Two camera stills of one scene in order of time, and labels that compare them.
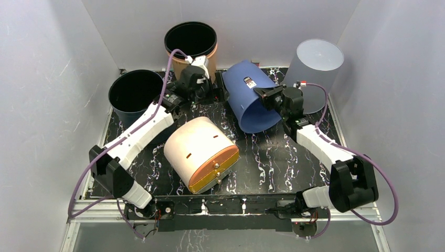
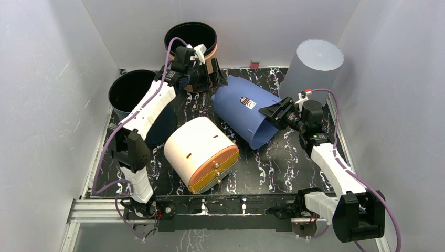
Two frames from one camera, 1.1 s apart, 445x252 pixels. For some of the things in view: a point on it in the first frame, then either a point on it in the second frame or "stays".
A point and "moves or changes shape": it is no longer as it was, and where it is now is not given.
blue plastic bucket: (241, 80) moves or changes shape
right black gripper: (272, 98) to (278, 111)
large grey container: (316, 61) stays
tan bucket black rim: (194, 39) stays
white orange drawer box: (199, 154) stays
